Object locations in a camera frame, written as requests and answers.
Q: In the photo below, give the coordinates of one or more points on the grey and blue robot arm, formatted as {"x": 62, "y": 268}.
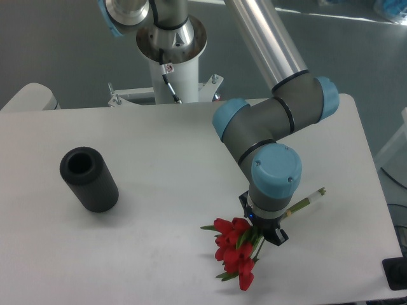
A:
{"x": 251, "y": 133}

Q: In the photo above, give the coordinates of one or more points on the white rounded chair back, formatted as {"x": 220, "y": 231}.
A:
{"x": 32, "y": 97}

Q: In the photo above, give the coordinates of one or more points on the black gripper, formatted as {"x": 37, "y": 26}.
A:
{"x": 270, "y": 227}

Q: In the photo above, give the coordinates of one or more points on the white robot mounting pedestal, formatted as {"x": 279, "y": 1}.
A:
{"x": 173, "y": 59}

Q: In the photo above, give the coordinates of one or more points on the red tulip bouquet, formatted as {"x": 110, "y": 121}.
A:
{"x": 239, "y": 242}

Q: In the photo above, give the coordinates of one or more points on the black device at table edge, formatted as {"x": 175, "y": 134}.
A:
{"x": 395, "y": 272}

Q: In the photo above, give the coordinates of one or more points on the black ribbed cylindrical vase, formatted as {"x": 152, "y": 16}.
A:
{"x": 85, "y": 172}

